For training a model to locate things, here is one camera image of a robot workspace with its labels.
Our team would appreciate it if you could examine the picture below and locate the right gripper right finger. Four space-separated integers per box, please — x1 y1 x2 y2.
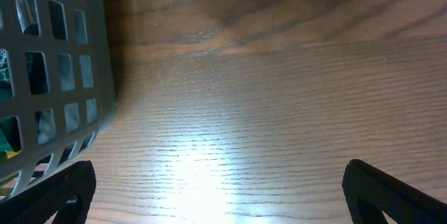
342 159 446 223

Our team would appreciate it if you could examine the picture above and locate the green Nescafe coffee bag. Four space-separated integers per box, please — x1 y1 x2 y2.
1 48 22 163

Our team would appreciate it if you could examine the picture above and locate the grey plastic basket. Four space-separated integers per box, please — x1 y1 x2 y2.
1 0 117 202

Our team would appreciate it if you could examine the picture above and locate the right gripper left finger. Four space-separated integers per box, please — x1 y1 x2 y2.
1 161 96 224

